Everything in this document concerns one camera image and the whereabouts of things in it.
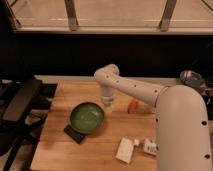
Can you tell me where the green ceramic bowl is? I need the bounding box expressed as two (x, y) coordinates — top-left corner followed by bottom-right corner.
(70, 102), (105, 134)

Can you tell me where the black rectangular block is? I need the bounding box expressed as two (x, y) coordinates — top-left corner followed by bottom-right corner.
(64, 125), (85, 144)

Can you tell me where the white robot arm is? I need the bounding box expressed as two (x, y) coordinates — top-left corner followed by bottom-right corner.
(94, 64), (213, 171)

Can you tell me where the orange carrot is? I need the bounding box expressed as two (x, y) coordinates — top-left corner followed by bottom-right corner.
(127, 99), (139, 114)

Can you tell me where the white tube package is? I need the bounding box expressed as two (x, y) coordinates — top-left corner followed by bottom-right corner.
(143, 139), (157, 156)

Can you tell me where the black chair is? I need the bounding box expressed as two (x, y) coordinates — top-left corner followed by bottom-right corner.
(0, 79), (51, 171)

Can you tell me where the round metal dish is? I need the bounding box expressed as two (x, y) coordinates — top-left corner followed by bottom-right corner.
(180, 70), (205, 88)

